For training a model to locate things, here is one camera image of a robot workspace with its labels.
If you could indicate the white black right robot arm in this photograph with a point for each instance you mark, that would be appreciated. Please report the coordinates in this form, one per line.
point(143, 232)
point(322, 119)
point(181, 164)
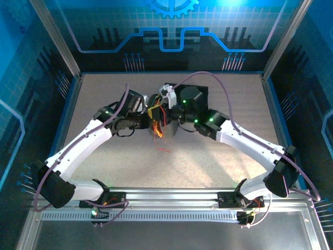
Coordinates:
point(249, 145)

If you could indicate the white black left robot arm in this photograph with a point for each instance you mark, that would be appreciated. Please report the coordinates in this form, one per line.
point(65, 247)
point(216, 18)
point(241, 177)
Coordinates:
point(78, 151)

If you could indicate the grey metal plate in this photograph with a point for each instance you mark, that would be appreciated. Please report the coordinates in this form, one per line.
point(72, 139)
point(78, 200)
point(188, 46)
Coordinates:
point(169, 237)

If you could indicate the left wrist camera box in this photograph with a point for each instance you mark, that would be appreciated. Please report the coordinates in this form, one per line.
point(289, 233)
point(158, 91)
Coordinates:
point(140, 104)

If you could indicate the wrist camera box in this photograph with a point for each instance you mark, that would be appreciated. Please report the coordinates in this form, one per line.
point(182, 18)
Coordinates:
point(170, 95)
point(140, 104)

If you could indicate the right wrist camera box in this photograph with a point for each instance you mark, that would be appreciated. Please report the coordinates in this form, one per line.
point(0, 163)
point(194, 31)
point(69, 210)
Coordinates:
point(170, 95)

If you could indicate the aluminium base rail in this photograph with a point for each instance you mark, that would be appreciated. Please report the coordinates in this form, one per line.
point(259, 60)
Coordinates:
point(169, 195)

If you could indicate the aluminium frame post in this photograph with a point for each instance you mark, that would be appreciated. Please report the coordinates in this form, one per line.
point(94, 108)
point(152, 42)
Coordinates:
point(56, 39)
point(286, 39)

